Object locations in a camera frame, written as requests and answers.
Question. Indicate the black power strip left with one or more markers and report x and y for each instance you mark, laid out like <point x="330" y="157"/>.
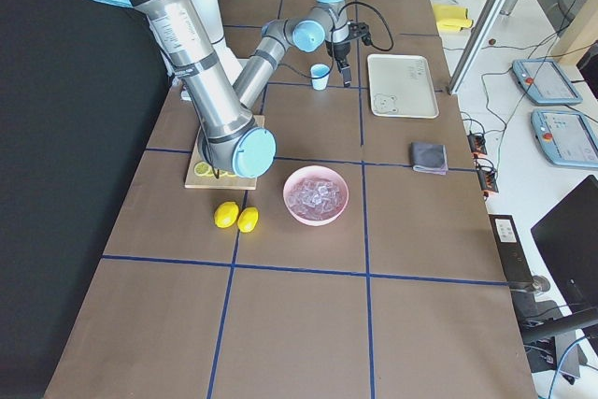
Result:
<point x="477" y="144"/>

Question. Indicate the lemon slice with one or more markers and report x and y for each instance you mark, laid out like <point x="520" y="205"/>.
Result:
<point x="202" y="169"/>
<point x="227" y="174"/>

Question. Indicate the lemon slice upper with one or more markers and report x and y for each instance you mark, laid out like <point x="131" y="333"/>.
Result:
<point x="227" y="174"/>

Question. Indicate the black box with label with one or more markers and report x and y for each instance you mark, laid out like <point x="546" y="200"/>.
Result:
<point x="513" y="260"/>

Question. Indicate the folded grey cloth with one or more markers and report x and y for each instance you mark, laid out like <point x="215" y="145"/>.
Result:
<point x="429" y="158"/>

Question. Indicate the pink bowl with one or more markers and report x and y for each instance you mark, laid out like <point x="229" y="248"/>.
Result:
<point x="315" y="171"/>

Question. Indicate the yellow cloth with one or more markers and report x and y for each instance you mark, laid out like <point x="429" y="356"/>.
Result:
<point x="451" y="18"/>

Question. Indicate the blue teach pendant upper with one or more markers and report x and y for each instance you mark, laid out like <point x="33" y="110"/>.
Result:
<point x="544" y="82"/>

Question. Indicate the black power strip right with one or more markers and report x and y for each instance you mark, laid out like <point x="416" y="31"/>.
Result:
<point x="487" y="176"/>

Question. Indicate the blue teach pendant lower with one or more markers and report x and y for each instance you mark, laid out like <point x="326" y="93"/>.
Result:
<point x="565" y="138"/>

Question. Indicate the aluminium frame post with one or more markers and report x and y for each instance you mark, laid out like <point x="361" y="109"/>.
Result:
<point x="480" y="32"/>

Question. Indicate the cream bear serving tray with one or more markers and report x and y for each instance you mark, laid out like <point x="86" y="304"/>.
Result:
<point x="401" y="86"/>

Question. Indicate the whole lemon lower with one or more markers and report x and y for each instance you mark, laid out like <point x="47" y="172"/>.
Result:
<point x="248" y="219"/>

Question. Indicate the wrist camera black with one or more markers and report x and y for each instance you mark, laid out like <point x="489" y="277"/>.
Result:
<point x="360" y="31"/>

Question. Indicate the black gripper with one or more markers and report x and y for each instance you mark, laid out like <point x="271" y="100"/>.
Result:
<point x="341" y="49"/>

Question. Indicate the whole lemon upper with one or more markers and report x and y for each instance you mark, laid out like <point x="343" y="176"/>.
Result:
<point x="226" y="214"/>

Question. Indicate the pile of clear ice cubes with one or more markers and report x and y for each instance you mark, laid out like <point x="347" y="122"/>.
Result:
<point x="316" y="199"/>

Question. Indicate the whole lemon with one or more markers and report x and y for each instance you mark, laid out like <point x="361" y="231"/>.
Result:
<point x="226" y="214"/>
<point x="248" y="219"/>

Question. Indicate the lemon slice lower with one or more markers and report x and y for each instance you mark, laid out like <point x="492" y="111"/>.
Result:
<point x="202" y="169"/>

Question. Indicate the black power strip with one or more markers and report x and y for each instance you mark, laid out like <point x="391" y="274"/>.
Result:
<point x="477" y="144"/>
<point x="487" y="176"/>

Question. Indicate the blue teach pendant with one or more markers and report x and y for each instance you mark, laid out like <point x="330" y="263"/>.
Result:
<point x="544" y="82"/>
<point x="565" y="138"/>

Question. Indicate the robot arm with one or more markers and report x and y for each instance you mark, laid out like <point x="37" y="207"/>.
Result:
<point x="190" y="35"/>

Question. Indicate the light blue plastic cup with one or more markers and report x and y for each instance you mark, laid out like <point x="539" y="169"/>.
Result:
<point x="319" y="75"/>

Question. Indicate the black monitor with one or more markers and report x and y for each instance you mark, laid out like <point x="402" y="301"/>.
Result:
<point x="566" y="238"/>

